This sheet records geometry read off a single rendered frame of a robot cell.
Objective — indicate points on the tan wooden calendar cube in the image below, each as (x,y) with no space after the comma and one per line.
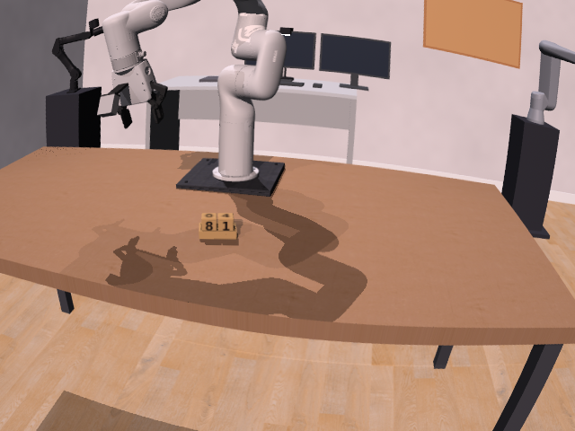
(225,222)
(209,222)

